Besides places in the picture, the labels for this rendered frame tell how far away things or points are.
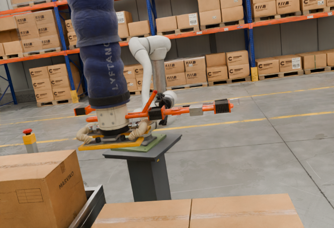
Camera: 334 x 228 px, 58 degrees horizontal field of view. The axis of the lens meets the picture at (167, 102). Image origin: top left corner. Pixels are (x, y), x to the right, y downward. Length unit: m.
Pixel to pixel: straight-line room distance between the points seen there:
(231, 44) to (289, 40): 1.78
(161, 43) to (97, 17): 0.86
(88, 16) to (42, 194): 0.99
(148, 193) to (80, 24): 1.55
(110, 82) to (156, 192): 1.25
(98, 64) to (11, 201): 0.93
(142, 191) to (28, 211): 1.00
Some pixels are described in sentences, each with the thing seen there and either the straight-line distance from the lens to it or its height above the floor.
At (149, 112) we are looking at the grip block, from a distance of 1.58.
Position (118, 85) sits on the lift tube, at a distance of 1.58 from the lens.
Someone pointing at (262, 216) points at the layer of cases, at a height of 0.54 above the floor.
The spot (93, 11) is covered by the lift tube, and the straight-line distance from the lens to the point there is 1.56.
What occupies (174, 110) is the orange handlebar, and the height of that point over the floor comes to 1.21.
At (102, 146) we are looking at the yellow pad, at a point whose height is 1.08.
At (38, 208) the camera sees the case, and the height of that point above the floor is 0.77.
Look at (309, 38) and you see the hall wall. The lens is 10.57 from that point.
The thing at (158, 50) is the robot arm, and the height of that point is 1.49.
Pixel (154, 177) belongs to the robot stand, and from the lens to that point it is 2.51.
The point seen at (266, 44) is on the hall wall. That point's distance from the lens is 10.24.
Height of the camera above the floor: 1.59
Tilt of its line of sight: 12 degrees down
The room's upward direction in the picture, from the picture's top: 8 degrees counter-clockwise
